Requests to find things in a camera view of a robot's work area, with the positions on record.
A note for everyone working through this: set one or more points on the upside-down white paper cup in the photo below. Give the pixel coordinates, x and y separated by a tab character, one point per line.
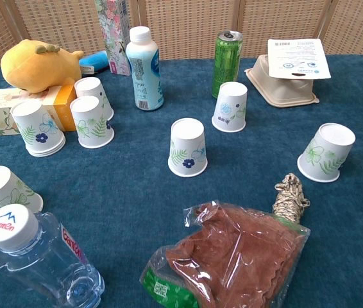
34	125

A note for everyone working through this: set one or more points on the white capped pale blue bottle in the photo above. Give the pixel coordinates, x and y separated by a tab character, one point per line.
144	70

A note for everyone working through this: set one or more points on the green drink can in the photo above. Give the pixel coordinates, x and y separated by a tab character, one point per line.
228	57

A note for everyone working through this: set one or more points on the beige takeaway container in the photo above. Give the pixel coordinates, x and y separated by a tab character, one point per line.
284	93

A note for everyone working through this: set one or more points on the light blue roll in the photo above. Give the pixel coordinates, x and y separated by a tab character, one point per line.
93	61

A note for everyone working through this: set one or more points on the woven rattan folding screen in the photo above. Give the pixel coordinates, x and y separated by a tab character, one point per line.
184	25

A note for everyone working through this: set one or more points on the tall floral pink carton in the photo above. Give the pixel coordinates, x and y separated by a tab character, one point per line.
114	32

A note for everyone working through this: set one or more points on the white printed card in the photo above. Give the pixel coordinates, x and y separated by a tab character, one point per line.
297	57

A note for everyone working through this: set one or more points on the yellow plush toy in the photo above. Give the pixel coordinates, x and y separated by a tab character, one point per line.
37	67

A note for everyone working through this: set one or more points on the clear plastic water bottle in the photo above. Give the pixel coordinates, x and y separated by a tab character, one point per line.
40	263

